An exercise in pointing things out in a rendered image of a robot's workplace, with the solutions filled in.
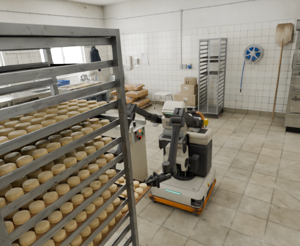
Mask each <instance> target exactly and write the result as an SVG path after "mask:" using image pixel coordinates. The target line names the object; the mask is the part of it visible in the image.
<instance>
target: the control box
mask: <svg viewBox="0 0 300 246"><path fill-rule="evenodd" d="M143 127H144V130H143ZM139 130H141V131H140V132H139ZM135 132H137V134H135ZM142 132H143V133H144V134H143V135H142ZM131 134H132V143H135V142H137V141H138V140H139V139H141V137H142V138H143V137H144V136H145V126H144V125H142V126H140V127H138V128H137V129H135V130H133V132H132V133H131ZM137 135H139V137H137Z"/></svg>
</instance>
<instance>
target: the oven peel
mask: <svg viewBox="0 0 300 246"><path fill-rule="evenodd" d="M292 31H293V24H292V23H281V24H278V25H277V29H276V36H275V42H276V43H278V44H279V45H280V46H281V52H280V60H279V70H278V78H277V85H276V92H275V99H274V106H273V113H272V120H273V116H274V110H275V104H276V97H277V90H278V83H279V73H280V65H281V57H282V50H283V46H284V45H285V44H287V43H288V42H289V41H290V40H291V38H292Z"/></svg>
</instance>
